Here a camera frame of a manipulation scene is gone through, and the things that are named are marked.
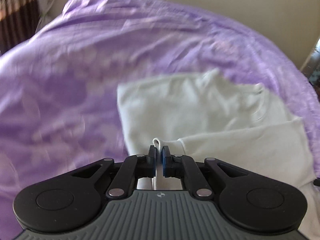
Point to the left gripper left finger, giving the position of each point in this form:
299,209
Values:
125,175

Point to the wooden door frame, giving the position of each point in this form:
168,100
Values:
310,67

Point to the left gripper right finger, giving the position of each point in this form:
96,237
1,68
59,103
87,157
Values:
187,171

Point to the white Nevada sweatshirt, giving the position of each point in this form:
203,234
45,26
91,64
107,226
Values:
204,115

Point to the purple floral bed cover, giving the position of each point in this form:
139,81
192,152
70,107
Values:
58,89

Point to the brown striped curtain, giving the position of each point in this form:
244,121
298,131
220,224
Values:
19,20

